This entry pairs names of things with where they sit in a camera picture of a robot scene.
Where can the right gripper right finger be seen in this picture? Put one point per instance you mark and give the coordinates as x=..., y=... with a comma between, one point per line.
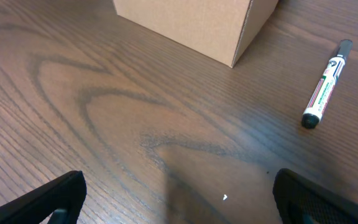
x=301, y=201

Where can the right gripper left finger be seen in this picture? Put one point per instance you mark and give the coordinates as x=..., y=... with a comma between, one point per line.
x=60, y=199

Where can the black whiteboard marker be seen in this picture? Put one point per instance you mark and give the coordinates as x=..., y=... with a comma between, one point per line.
x=318, y=102

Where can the open cardboard box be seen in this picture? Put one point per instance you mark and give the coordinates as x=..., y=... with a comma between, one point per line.
x=219, y=29

